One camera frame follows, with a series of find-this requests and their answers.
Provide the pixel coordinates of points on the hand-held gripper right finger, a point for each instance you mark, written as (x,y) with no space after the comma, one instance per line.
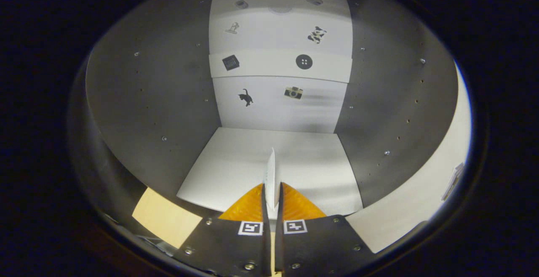
(278,247)

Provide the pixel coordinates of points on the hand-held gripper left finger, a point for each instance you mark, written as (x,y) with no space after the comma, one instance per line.
(266,247)

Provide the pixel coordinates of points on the dark grey cabinet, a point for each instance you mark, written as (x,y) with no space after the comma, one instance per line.
(147,100)

